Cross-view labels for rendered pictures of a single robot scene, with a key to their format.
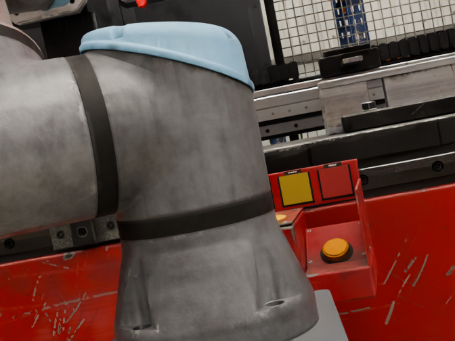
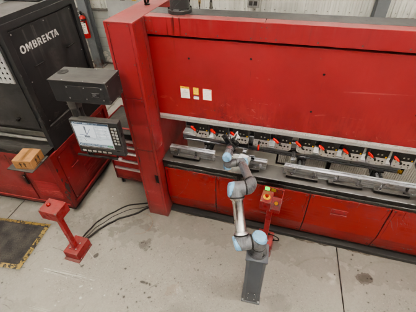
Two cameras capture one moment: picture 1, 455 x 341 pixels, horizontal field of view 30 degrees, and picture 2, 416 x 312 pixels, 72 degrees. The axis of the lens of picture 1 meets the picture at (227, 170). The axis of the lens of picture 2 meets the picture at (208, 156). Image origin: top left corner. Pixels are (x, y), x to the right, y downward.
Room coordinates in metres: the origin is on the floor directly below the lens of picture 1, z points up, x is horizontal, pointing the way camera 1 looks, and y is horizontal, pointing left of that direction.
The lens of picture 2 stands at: (-0.70, 0.16, 2.92)
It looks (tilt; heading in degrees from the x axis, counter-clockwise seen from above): 40 degrees down; 11
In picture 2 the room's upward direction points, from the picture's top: 2 degrees counter-clockwise
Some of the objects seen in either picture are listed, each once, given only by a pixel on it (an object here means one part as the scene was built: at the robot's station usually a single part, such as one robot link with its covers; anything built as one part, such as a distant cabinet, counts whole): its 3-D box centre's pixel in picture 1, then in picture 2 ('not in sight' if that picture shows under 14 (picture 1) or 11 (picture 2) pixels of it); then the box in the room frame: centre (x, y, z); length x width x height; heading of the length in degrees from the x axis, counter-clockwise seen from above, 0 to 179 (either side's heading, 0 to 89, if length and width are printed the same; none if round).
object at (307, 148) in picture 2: not in sight; (306, 143); (1.50, -0.33, 1.26); 0.15 x 0.09 x 0.17; 83
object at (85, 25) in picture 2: not in sight; (83, 24); (5.54, 4.10, 1.04); 0.18 x 0.17 x 0.56; 87
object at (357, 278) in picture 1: (298, 235); (271, 199); (1.23, -0.08, 0.75); 0.20 x 0.16 x 0.18; 79
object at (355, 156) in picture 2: not in sight; (352, 150); (1.46, -0.73, 1.26); 0.15 x 0.09 x 0.17; 83
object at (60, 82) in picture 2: not in sight; (97, 119); (1.26, 1.53, 1.53); 0.51 x 0.25 x 0.85; 88
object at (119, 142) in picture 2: not in sight; (101, 134); (1.18, 1.49, 1.42); 0.45 x 0.12 x 0.36; 88
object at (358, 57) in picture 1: (349, 58); (293, 151); (1.68, -0.28, 1.01); 0.26 x 0.12 x 0.05; 173
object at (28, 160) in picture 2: not in sight; (25, 158); (1.16, 2.41, 1.04); 0.30 x 0.26 x 0.12; 87
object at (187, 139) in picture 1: (166, 116); (258, 240); (0.62, 0.04, 0.94); 0.13 x 0.12 x 0.14; 108
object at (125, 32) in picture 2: not in sight; (160, 120); (1.86, 1.18, 1.15); 0.85 x 0.25 x 2.30; 173
